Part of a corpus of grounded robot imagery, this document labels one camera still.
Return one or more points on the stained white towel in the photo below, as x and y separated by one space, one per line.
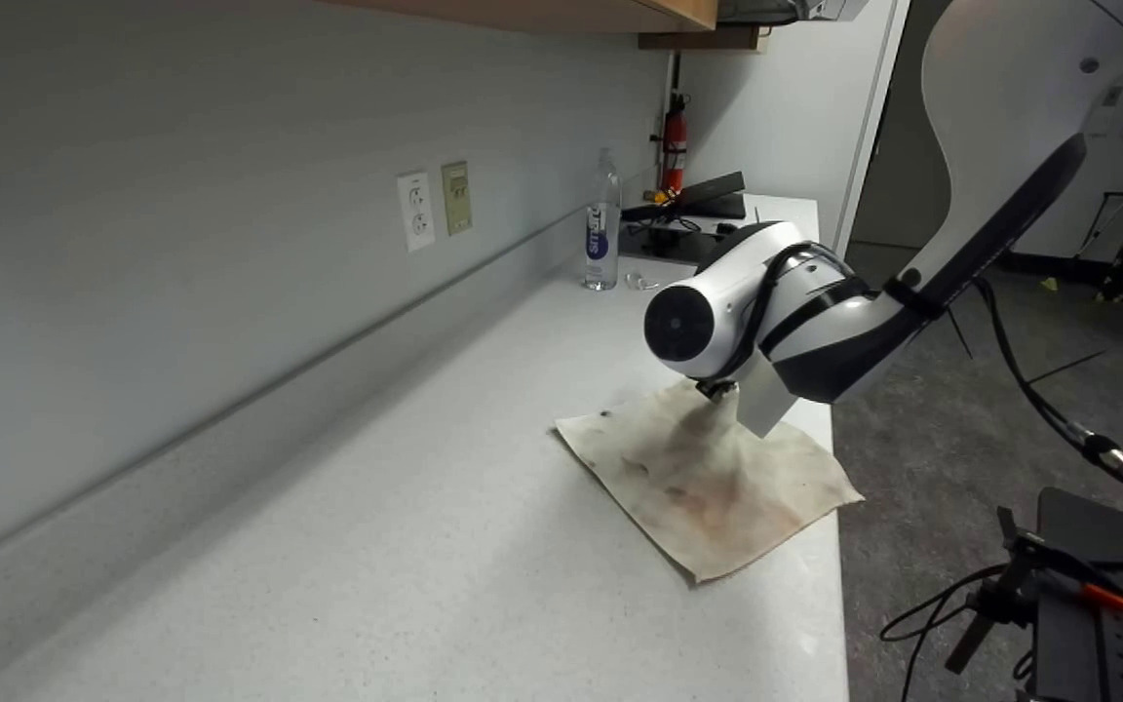
718 500

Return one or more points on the beige wall switch plate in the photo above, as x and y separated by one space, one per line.
459 197

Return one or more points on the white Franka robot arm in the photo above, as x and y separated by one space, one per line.
1005 104

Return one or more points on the red fire extinguisher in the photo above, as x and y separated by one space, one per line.
676 148

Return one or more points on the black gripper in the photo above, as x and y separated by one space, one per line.
714 382

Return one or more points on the clear plastic water bottle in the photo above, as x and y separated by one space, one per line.
603 248

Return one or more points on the small yellow floor object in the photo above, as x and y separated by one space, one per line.
1052 283

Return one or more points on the white wall outlet plate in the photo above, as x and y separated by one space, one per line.
415 212

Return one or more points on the black wedge-shaped tray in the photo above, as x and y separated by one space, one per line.
712 197

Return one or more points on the crumpled clear plastic wrapper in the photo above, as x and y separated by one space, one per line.
638 278

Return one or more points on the grey door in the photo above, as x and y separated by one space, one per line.
894 169

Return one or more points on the dark overhead fixture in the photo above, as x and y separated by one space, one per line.
780 10

